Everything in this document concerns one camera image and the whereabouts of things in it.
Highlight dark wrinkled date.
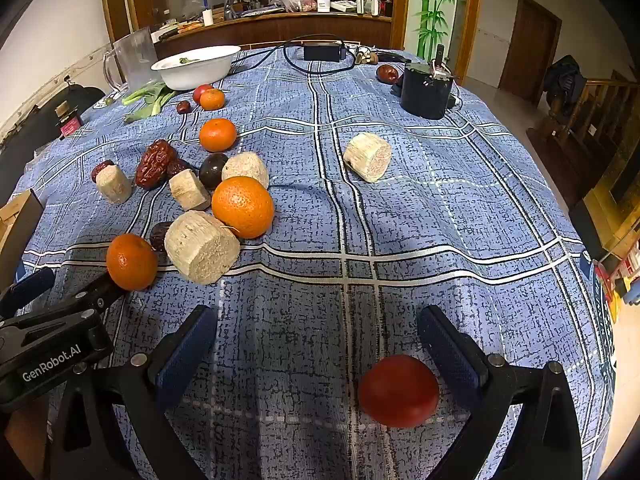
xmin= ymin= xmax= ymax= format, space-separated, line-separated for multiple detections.
xmin=149 ymin=221 xmax=175 ymax=253

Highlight small mandarin orange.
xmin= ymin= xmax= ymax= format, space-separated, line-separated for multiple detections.
xmin=199 ymin=88 xmax=226 ymax=111
xmin=199 ymin=118 xmax=238 ymax=153
xmin=106 ymin=233 xmax=159 ymax=292

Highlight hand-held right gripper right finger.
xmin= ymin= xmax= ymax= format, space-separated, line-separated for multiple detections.
xmin=416 ymin=304 xmax=585 ymax=480

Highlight cardboard tray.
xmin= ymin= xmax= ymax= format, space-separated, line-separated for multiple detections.
xmin=0 ymin=189 xmax=45 ymax=291

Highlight round patterned plate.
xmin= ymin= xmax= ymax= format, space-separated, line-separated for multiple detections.
xmin=97 ymin=89 xmax=132 ymax=110

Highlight small red label bottle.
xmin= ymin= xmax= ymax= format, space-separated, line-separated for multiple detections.
xmin=54 ymin=101 xmax=83 ymax=138

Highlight wooden door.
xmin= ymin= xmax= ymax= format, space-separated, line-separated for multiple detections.
xmin=498 ymin=0 xmax=563 ymax=106

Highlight dark purple passion fruit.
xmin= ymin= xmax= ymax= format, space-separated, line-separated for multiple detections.
xmin=198 ymin=152 xmax=230 ymax=191

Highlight large orange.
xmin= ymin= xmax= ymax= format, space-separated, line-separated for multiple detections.
xmin=211 ymin=176 xmax=275 ymax=240

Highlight black power adapter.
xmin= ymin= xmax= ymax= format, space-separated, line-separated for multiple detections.
xmin=303 ymin=40 xmax=347 ymax=61

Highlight white boxes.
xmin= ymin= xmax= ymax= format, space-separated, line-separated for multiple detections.
xmin=330 ymin=0 xmax=383 ymax=17

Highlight green bok choy stalk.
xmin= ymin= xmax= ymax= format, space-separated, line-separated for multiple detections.
xmin=121 ymin=83 xmax=167 ymax=106

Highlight black cable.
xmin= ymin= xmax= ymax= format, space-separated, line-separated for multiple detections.
xmin=231 ymin=37 xmax=361 ymax=77

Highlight large peeled sugarcane piece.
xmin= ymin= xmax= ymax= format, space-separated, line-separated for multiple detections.
xmin=164 ymin=211 xmax=241 ymax=285

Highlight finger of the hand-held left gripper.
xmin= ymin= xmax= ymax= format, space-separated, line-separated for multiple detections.
xmin=50 ymin=272 xmax=128 ymax=318
xmin=0 ymin=266 xmax=56 ymax=318

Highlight large wrinkled red date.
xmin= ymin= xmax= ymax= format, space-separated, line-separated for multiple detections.
xmin=135 ymin=139 xmax=178 ymax=191

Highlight bamboo wall painting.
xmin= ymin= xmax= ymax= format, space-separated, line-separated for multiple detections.
xmin=412 ymin=0 xmax=458 ymax=61

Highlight dark jacket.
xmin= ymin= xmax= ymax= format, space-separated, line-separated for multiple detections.
xmin=544 ymin=55 xmax=587 ymax=111

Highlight green vegetable leaf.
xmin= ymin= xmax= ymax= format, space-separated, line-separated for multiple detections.
xmin=124 ymin=91 xmax=177 ymax=123

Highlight wooden counter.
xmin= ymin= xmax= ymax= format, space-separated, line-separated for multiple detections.
xmin=150 ymin=10 xmax=393 ymax=61

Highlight clear plastic pitcher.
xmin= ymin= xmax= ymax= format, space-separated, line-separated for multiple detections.
xmin=102 ymin=27 xmax=162 ymax=92

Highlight colourful packets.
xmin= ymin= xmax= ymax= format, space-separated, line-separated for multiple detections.
xmin=592 ymin=240 xmax=640 ymax=321

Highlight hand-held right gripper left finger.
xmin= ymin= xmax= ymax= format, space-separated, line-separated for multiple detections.
xmin=50 ymin=304 xmax=219 ymax=480

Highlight white enamel basin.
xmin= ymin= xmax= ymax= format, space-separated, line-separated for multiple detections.
xmin=150 ymin=45 xmax=242 ymax=91

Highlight large red tomato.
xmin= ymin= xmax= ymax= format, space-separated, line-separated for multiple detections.
xmin=357 ymin=354 xmax=441 ymax=429

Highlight blue plaid tablecloth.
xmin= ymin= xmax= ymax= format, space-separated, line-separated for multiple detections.
xmin=10 ymin=45 xmax=618 ymax=480

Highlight black sofa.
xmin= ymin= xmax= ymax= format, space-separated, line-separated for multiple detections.
xmin=0 ymin=85 xmax=106 ymax=191

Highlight wooden stair railing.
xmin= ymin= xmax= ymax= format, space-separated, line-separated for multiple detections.
xmin=550 ymin=77 xmax=640 ymax=161

